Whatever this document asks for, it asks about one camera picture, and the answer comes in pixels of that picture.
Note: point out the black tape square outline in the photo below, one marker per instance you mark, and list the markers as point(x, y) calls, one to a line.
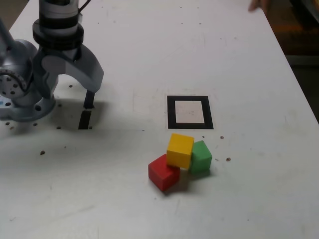
point(172, 112)

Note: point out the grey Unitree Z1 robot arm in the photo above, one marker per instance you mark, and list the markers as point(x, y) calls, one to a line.
point(15, 74)

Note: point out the red cube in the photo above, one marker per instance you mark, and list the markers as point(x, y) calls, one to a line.
point(162, 176)

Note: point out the person's hand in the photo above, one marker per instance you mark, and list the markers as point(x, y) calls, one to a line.
point(256, 4)

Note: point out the black tape strip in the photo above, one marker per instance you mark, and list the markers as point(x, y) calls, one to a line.
point(84, 119)

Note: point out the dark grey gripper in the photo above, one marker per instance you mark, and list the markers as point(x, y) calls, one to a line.
point(73, 53)

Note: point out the yellow cube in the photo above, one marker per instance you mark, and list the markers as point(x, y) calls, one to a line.
point(179, 152)

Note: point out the green cube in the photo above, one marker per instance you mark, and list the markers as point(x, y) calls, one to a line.
point(200, 159)

